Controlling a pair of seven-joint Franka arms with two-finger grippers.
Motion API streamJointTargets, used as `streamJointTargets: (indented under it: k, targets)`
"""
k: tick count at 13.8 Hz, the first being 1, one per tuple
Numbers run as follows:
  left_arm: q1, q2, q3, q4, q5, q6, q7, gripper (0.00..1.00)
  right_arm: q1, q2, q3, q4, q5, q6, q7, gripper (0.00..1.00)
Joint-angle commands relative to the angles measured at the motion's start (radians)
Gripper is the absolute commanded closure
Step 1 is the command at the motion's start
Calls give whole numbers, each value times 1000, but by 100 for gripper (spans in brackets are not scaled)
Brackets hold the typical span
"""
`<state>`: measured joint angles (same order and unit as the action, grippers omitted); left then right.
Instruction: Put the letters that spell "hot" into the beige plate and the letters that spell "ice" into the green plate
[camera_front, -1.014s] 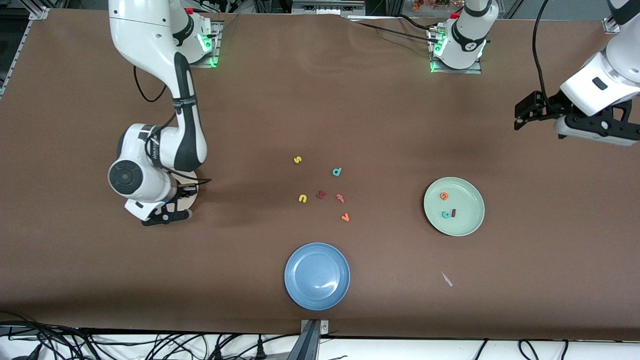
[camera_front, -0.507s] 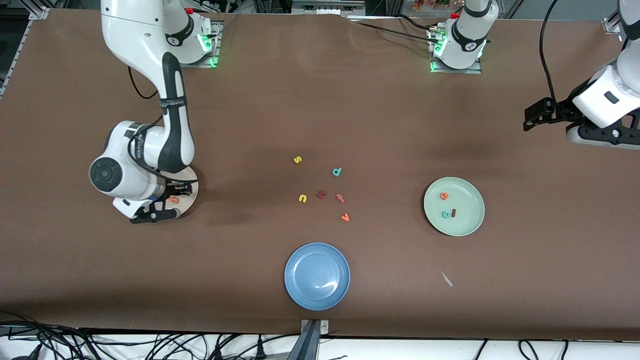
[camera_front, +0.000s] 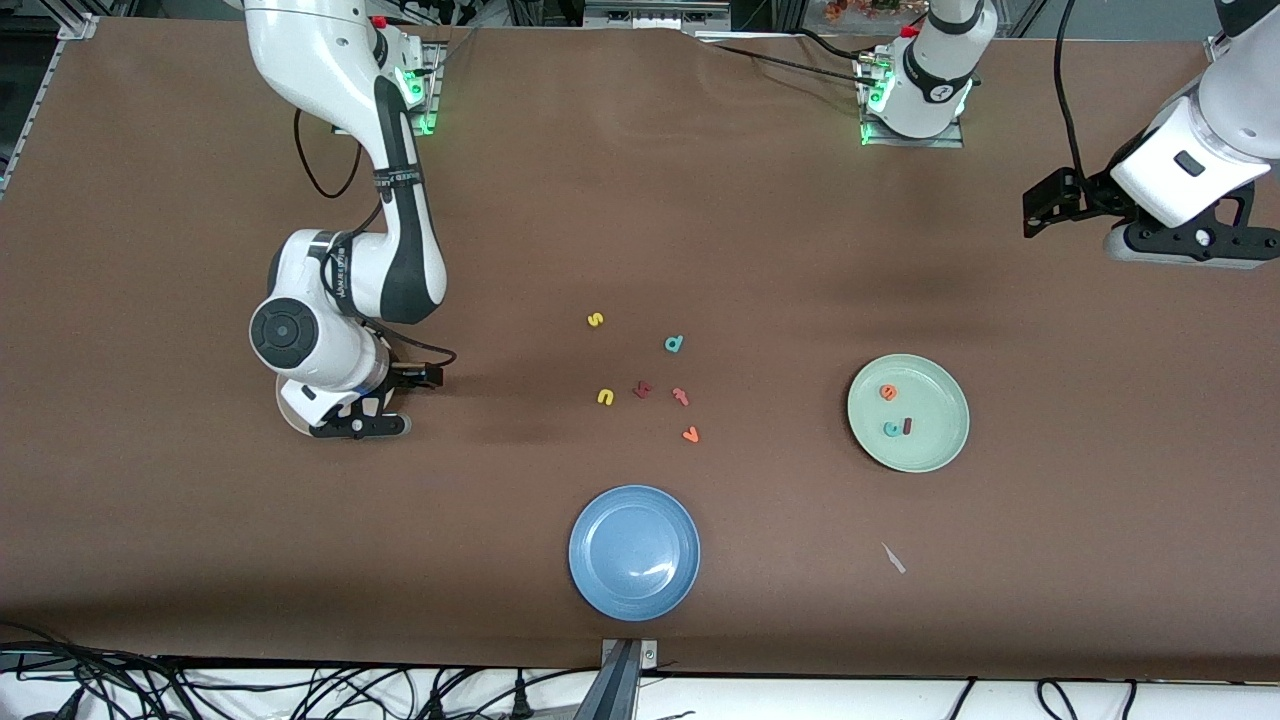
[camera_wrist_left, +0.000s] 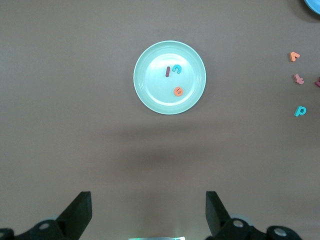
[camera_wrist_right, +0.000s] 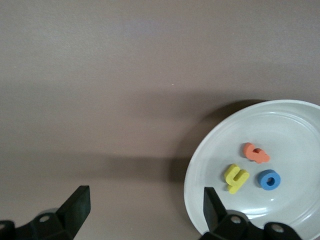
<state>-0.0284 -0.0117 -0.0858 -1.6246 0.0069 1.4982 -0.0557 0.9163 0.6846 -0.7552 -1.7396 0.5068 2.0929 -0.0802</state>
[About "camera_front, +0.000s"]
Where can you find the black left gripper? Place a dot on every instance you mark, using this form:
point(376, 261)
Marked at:
point(1092, 193)

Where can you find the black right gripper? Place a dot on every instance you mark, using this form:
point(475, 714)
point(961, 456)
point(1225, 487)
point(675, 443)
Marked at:
point(404, 380)

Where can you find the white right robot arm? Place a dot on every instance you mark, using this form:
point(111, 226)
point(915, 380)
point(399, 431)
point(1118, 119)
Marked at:
point(320, 60)

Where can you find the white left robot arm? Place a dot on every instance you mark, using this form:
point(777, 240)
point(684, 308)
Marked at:
point(935, 80)

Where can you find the beige brown plate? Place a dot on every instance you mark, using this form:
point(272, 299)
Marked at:
point(285, 405)

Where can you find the light green plate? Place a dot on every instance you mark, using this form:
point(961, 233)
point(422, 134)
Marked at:
point(920, 440)

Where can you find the blue plate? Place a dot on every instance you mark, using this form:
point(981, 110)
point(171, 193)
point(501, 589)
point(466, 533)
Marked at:
point(634, 552)

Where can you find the orange dried flowers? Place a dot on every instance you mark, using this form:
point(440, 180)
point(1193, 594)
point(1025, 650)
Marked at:
point(850, 10)

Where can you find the brown table mat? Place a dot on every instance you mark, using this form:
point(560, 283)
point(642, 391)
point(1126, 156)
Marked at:
point(700, 200)

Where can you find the white paper scrap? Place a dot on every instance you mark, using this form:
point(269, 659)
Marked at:
point(893, 558)

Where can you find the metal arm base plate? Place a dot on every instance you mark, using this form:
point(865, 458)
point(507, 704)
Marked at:
point(900, 143)
point(432, 100)

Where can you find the aluminium frame rail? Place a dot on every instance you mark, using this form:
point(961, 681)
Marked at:
point(1215, 45)
point(78, 27)

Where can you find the aluminium camera mount profile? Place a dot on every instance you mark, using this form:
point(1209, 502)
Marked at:
point(620, 690)

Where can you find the aluminium frame beam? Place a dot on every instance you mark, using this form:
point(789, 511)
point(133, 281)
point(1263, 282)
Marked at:
point(650, 15)

